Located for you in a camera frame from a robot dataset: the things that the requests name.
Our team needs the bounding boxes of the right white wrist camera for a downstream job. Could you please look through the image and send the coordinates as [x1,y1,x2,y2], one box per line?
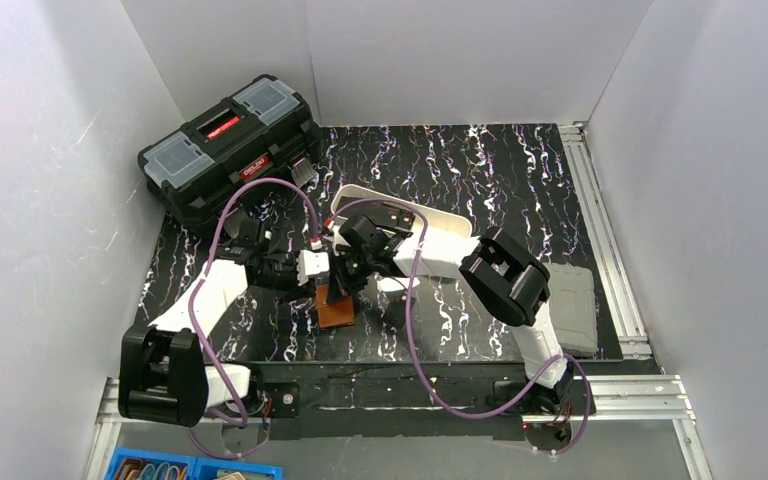
[321,216,352,256]

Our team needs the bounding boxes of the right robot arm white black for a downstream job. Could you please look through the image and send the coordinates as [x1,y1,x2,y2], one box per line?
[326,211,572,401]

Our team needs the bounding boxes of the aluminium frame rail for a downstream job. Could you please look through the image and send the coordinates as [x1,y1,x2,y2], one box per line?
[85,123,713,480]

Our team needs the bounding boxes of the blue plastic bin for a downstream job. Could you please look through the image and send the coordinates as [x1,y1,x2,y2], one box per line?
[102,447,283,479]

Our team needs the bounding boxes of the brown leather card holder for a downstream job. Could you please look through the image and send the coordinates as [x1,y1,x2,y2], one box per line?
[315,285,355,329]

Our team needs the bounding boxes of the black card stack near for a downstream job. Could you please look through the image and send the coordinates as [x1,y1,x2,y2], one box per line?
[384,205,416,232]

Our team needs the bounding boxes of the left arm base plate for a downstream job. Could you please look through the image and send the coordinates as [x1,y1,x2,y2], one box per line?
[243,382,301,419]

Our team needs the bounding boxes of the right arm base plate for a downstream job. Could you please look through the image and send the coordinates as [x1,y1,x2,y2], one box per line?
[486,377,597,421]

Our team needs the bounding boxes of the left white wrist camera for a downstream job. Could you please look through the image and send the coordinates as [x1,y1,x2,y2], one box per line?
[295,240,330,287]

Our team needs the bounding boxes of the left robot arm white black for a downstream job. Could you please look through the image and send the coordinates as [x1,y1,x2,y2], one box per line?
[118,219,328,427]

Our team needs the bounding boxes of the black VIP card on mat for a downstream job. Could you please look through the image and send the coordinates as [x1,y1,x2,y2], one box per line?
[382,295,407,330]

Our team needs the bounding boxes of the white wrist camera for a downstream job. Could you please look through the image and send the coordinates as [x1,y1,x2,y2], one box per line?
[295,240,330,287]
[321,216,352,256]

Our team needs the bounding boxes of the black toolbox clear lids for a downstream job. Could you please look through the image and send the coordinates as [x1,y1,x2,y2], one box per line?
[137,74,321,236]

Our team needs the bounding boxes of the white oblong tray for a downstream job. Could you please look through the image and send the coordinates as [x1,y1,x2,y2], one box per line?
[330,184,473,238]

